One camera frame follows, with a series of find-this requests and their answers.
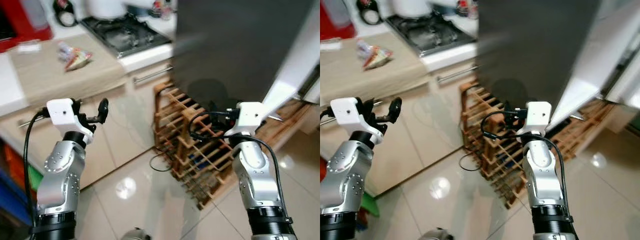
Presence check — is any colourful snack packet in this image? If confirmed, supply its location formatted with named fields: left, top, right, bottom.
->
left=355, top=38, right=394, bottom=70
left=56, top=41, right=94, bottom=73

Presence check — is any small grey fridge body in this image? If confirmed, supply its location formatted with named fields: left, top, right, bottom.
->
left=299, top=64, right=321, bottom=106
left=600, top=49, right=640, bottom=112

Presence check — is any grey fridge door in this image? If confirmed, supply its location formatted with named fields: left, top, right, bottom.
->
left=171, top=0, right=321, bottom=120
left=476, top=0, right=640, bottom=132

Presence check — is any beige kitchen cabinet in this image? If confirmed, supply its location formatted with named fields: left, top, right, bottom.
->
left=0, top=22, right=175, bottom=192
left=320, top=22, right=480, bottom=198

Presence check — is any beige counter cloth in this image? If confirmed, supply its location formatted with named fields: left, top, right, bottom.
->
left=7, top=32, right=129, bottom=109
left=320, top=32, right=432, bottom=102

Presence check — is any wooden slatted rack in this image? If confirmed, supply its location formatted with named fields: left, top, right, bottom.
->
left=460, top=80, right=617, bottom=211
left=152, top=80, right=302, bottom=211

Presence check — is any green flat board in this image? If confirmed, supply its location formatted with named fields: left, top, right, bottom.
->
left=360, top=192, right=381, bottom=218
left=27, top=164, right=44, bottom=192

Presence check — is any steel gas hob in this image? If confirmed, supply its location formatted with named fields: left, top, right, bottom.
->
left=385, top=12, right=479, bottom=57
left=80, top=14, right=173, bottom=59

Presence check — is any black round jar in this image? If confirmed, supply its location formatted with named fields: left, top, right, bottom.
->
left=356, top=0, right=384, bottom=26
left=52, top=0, right=79, bottom=29

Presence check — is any red kitchen appliance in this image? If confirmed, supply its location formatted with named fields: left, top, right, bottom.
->
left=320, top=0, right=352, bottom=42
left=0, top=0, right=54, bottom=54

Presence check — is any white pot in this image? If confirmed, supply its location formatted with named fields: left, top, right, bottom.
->
left=85, top=0, right=129, bottom=21
left=390, top=0, right=434, bottom=20

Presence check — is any blue flat board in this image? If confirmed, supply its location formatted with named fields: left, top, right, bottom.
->
left=0, top=166, right=32, bottom=227

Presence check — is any grey robot foot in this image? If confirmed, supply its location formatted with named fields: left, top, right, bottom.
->
left=419, top=227, right=456, bottom=240
left=120, top=227, right=154, bottom=240

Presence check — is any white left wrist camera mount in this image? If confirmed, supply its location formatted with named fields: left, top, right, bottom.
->
left=330, top=97, right=384, bottom=146
left=46, top=98, right=96, bottom=146

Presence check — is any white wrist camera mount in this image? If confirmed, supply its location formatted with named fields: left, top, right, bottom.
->
left=516, top=101, right=553, bottom=137
left=330, top=97, right=384, bottom=146
left=46, top=98, right=96, bottom=146
left=224, top=102, right=265, bottom=138

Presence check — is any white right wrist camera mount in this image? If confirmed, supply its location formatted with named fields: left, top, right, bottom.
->
left=516, top=101, right=553, bottom=137
left=224, top=102, right=265, bottom=138

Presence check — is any thin black floor cable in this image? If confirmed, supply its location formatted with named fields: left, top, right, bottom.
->
left=458, top=149, right=484, bottom=173
left=148, top=149, right=174, bottom=174

